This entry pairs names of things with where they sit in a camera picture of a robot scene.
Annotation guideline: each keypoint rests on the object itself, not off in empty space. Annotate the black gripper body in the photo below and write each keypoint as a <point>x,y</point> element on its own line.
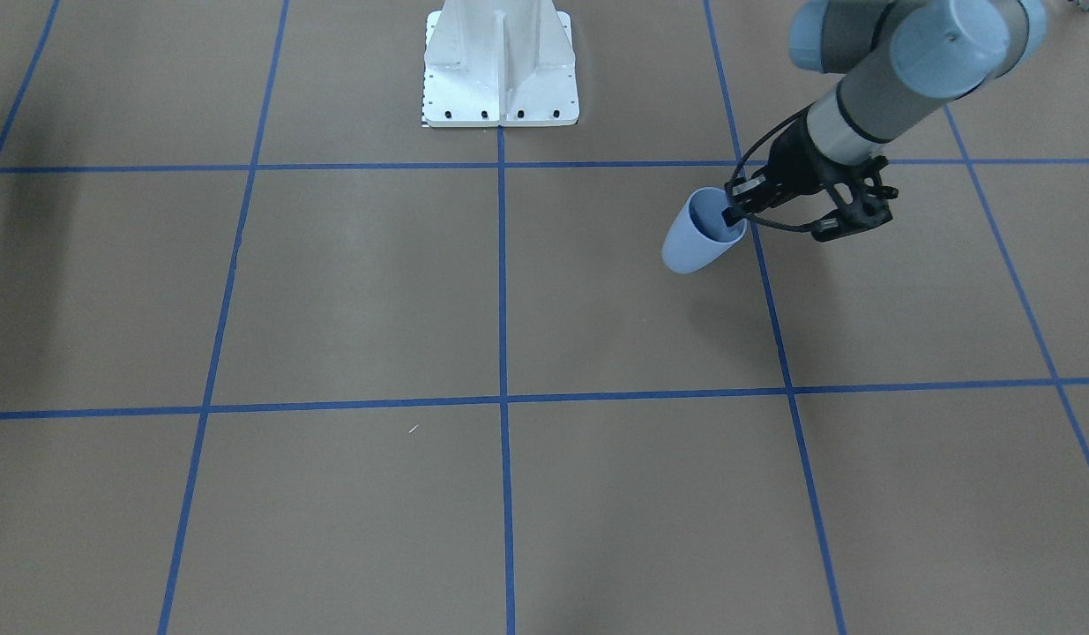
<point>793,166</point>

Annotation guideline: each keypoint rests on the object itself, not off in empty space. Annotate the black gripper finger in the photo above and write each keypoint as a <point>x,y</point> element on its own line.
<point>861,203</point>
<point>745,197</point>

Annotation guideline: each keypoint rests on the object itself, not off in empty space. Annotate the light blue plastic cup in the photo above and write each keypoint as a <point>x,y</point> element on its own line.
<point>699,233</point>

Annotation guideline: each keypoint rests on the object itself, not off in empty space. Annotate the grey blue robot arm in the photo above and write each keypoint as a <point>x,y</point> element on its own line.
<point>897,63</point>

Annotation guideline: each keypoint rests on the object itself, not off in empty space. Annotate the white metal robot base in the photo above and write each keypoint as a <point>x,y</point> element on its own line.
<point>499,63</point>

